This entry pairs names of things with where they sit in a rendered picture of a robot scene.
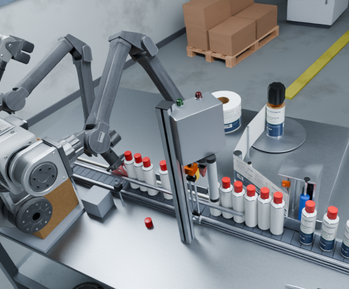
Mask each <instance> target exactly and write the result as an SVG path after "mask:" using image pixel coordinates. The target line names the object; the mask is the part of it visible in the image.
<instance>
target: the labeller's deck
mask: <svg viewBox="0 0 349 289"><path fill-rule="evenodd" d="M241 113H242V124H241V126H240V127H239V128H238V129H237V130H235V131H232V132H228V133H225V142H226V148H225V149H224V150H221V151H219V152H217V153H214V154H215V155H216V171H217V178H218V182H219V183H220V185H222V178H224V177H229V178H230V183H231V185H232V186H233V189H234V182H235V180H234V158H233V152H234V150H235V148H236V146H237V144H238V142H239V141H240V139H241V137H242V135H243V133H244V131H245V129H246V127H247V126H248V125H249V123H250V122H251V121H252V120H253V119H254V118H255V117H256V115H257V114H258V113H259V112H258V111H252V110H246V109H241ZM285 117H286V118H289V119H293V120H295V121H297V122H298V123H300V124H301V125H302V126H303V127H304V129H305V131H306V138H305V141H304V142H303V143H302V144H301V145H300V146H299V147H297V148H295V149H293V150H290V151H286V152H281V153H271V152H266V151H262V150H259V149H256V148H255V147H253V146H251V147H250V158H249V159H248V158H246V156H247V153H246V155H245V157H244V159H243V161H244V162H245V163H248V162H252V168H253V169H255V170H256V171H257V172H259V173H260V174H262V175H263V176H264V177H265V178H267V179H268V180H269V181H270V182H272V183H273V184H275V185H276V186H277V187H279V188H281V180H286V181H287V178H286V177H282V176H279V175H278V172H279V170H280V168H281V166H282V164H283V162H284V160H285V158H286V156H289V157H293V158H298V159H303V160H306V161H311V162H316V163H321V164H323V170H322V175H321V183H320V191H319V199H318V202H319V204H318V209H317V216H316V224H315V228H316V229H319V230H321V228H322V224H323V217H324V215H325V214H326V213H327V210H328V207H329V203H330V201H331V198H332V195H333V192H334V188H335V185H336V182H337V180H338V176H339V173H340V170H341V168H342V164H343V161H344V157H345V155H346V152H347V149H348V145H349V128H348V127H342V126H336V125H331V124H325V123H319V122H313V121H309V120H303V119H297V118H290V117H287V116H285ZM199 175H200V177H199V178H198V180H197V181H196V188H197V192H198V193H201V194H205V195H207V188H208V186H207V185H208V175H207V171H206V173H205V176H204V177H202V176H201V174H200V173H199Z"/></svg>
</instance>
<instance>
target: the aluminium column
mask: <svg viewBox="0 0 349 289"><path fill-rule="evenodd" d="M155 108H156V114H157V119H158V125H159V129H160V134H161V140H162V146H163V149H164V155H165V161H166V167H167V171H168V176H169V182H170V188H171V191H172V197H173V203H174V209H175V212H176V218H177V224H178V228H179V233H180V239H181V241H182V242H184V243H187V244H191V242H192V241H193V239H194V238H195V233H194V228H193V221H192V213H191V206H190V202H189V195H188V188H187V180H186V176H185V169H184V166H182V165H181V163H180V162H179V161H178V160H177V155H176V149H175V142H174V138H173V131H172V125H171V121H170V114H171V111H172V112H173V111H174V110H175V103H174V102H172V101H166V100H161V101H160V102H159V104H158V105H157V106H156V107H155Z"/></svg>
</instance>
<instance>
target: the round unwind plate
mask: <svg viewBox="0 0 349 289"><path fill-rule="evenodd" d="M305 138H306V131H305V129H304V127H303V126H302V125H301V124H300V123H298V122H297V121H295V120H293V119H289V118H286V117H284V134H283V136H281V137H279V138H271V137H269V136H267V135H266V128H265V130H264V131H263V132H262V134H261V135H260V136H259V137H258V139H257V140H256V141H255V142H254V143H253V145H252V146H253V147H255V148H256V149H259V150H262V151H266V152H271V153H281V152H286V151H290V150H293V149H295V148H297V147H299V146H300V145H301V144H302V143H303V142H304V141H305Z"/></svg>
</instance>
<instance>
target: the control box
mask: <svg viewBox="0 0 349 289"><path fill-rule="evenodd" d="M202 96H203V98H202V99H201V100H195V96H194V97H192V98H189V99H187V100H184V101H183V103H184V106H183V107H180V108H178V107H176V104H174V106H175V110H174V111H173V112H172V111H171V114H170V121H171V125H172V131H173V138H174V145H175V149H176V155H177V160H178V161H179V162H180V163H181V165H182V166H186V165H188V164H190V163H193V162H195V161H198V160H200V159H202V158H205V157H207V156H209V155H212V154H214V153H217V152H219V151H221V150H224V149H225V148H226V142H225V132H224V115H223V103H222V102H221V101H220V100H219V99H217V98H216V97H215V96H214V95H213V94H211V93H210V92H205V93H202Z"/></svg>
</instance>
